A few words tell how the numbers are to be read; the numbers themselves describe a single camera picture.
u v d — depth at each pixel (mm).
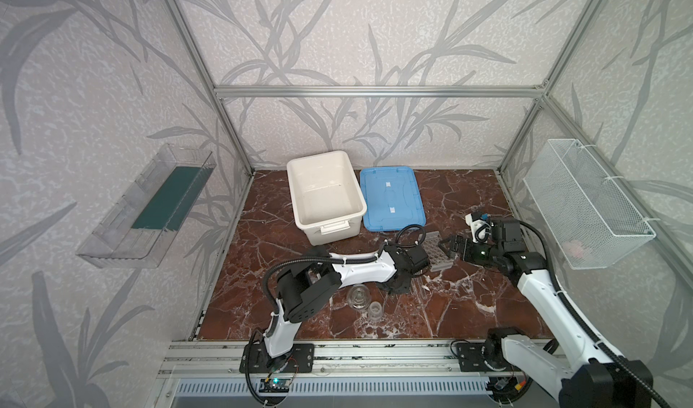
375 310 740
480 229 721
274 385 713
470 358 732
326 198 1118
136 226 633
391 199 1113
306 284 506
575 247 721
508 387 730
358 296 788
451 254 723
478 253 693
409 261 688
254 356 707
